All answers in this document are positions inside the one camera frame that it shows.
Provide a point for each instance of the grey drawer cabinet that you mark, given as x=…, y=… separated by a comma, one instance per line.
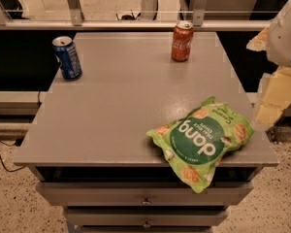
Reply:
x=89, y=150

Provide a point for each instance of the drawer knob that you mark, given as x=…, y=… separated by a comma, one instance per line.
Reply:
x=146, y=225
x=146, y=202

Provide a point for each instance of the lower drawer knob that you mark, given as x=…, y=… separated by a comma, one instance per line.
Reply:
x=146, y=225

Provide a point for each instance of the green rice chip bag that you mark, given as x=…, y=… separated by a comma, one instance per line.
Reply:
x=194, y=145

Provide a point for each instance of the blue soda can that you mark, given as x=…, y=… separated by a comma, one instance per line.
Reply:
x=66, y=53

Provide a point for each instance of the upper drawer knob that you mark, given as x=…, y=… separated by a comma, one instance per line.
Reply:
x=146, y=202

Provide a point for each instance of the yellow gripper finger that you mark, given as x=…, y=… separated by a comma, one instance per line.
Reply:
x=274, y=96
x=258, y=43

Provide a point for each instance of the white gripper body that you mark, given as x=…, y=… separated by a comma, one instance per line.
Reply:
x=285, y=43

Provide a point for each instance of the metal railing frame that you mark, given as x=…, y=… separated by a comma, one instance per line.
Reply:
x=94, y=15

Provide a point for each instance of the orange coke can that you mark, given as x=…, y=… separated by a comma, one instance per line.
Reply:
x=182, y=39

